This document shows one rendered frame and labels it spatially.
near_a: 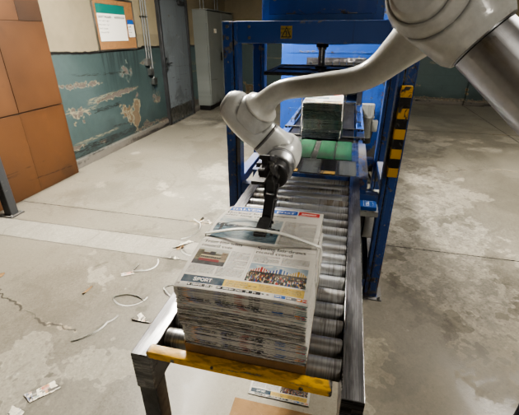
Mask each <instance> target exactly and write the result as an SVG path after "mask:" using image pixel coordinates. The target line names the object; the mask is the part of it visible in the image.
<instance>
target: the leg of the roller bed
mask: <svg viewBox="0 0 519 415"><path fill-rule="evenodd" d="M140 390H141V393H142V397H143V404H144V407H145V412H146V415H172V414H171V405H170V400H169V394H168V390H167V385H166V376H165V374H164V376H163V377H162V378H161V381H160V382H159V384H158V386H157V388H156V389H155V390H154V389H148V388H144V387H140Z"/></svg>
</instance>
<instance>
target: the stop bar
mask: <svg viewBox="0 0 519 415"><path fill-rule="evenodd" d="M146 355H147V358H151V359H155V360H159V361H166V362H170V363H174V364H178V365H182V366H189V367H193V368H197V369H201V370H205V371H212V372H216V373H220V374H224V375H231V376H235V377H239V378H243V379H247V380H254V381H258V382H262V383H266V384H270V385H277V386H281V387H285V388H289V389H296V390H300V391H304V392H307V393H312V394H318V395H323V396H327V397H331V395H332V385H333V382H332V380H325V379H321V378H316V377H312V376H308V375H300V374H297V373H292V372H288V371H281V370H276V369H272V368H268V367H264V366H257V365H252V364H248V363H244V362H240V361H233V360H228V359H224V358H220V357H213V356H209V355H204V354H200V353H196V352H189V351H185V350H180V349H176V348H172V347H164V346H161V345H156V344H151V345H150V347H149V348H148V350H147V351H146Z"/></svg>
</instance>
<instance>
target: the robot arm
mask: <svg viewBox="0 0 519 415"><path fill-rule="evenodd" d="M385 5H386V14H387V16H388V19H389V21H390V23H391V25H392V26H393V28H394V29H393V31H392V32H391V33H390V34H389V35H388V37H387V38H386V39H385V41H384V42H383V43H382V44H381V46H380V47H379V49H378V50H377V51H376V52H375V53H374V54H373V55H372V56H371V57H370V58H369V59H368V60H367V61H365V62H363V63H361V64H359V65H357V66H355V67H352V68H346V69H341V70H336V71H331V72H321V73H315V74H310V75H304V76H299V77H289V78H285V79H282V80H279V81H276V82H274V83H272V84H270V85H269V86H267V87H265V88H264V89H263V90H262V91H260V92H259V93H257V92H251V93H250V94H249V95H247V94H246V93H245V92H243V91H230V92H228V93H227V95H226V96H225V97H224V99H223V100H222V103H221V104H220V114H221V116H222V118H223V120H224V121H225V123H226V124H227V126H228V127H229V128H230V129H231V130H232V131H233V133H234V134H235V135H236V136H237V137H239V138H240V139H241V140H242V141H243V142H245V143H246V144H248V145H249V146H251V147H252V148H253V149H254V150H256V151H257V153H258V154H259V158H260V160H262V162H257V163H256V167H259V168H258V170H257V171H256V172H255V175H254V177H253V178H252V180H251V184H262V185H263V186H264V207H263V212H262V217H260V218H259V221H258V223H257V226H256V228H258V229H265V230H268V229H269V227H272V224H273V223H274V221H273V219H274V211H275V207H276V203H277V201H278V198H277V194H278V190H279V188H280V187H282V186H283V185H285V184H286V182H287V181H288V180H289V179H290V178H291V176H292V173H293V171H294V170H295V169H296V167H297V165H298V164H299V161H300V160H301V156H302V144H301V142H300V140H299V138H298V137H297V136H295V135H294V134H292V133H288V132H286V131H285V130H283V129H282V128H280V127H279V126H278V125H277V124H276V123H275V122H274V119H275V118H276V110H275V108H276V107H277V105H278V104H279V103H281V102H282V101H284V100H290V99H296V98H307V97H318V96H338V95H347V94H353V93H358V92H361V91H366V90H369V89H371V88H373V87H375V86H378V85H380V84H382V83H383V82H386V81H387V80H389V79H391V78H392V77H393V76H395V75H396V74H398V73H400V72H402V71H403V70H405V69H406V68H408V67H410V66H411V65H413V64H414V63H416V62H418V61H419V60H421V59H423V58H425V57H427V56H428V57H429V58H430V59H431V60H432V61H434V62H435V63H436V64H438V65H440V66H442V67H445V68H453V67H456V68H457V69H458V70H459V72H460V73H461V74H462V75H463V76H464V77H465V78H466V79H467V80H468V81H469V83H470V84H471V85H472V86H473V87H474V88H475V89H476V90H477V91H478V93H480V94H481V95H482V97H483V98H485V99H486V101H488V103H489V104H490V105H491V106H492V107H493V108H494V109H495V110H496V111H497V113H498V114H499V115H500V116H501V117H502V118H503V119H504V120H505V121H506V122H507V124H508V125H509V126H510V127H511V128H512V129H513V130H514V131H515V132H516V134H517V135H518V136H519V17H518V16H517V15H516V14H515V13H516V12H517V10H518V9H517V0H385ZM267 192H268V193H269V194H267Z"/></svg>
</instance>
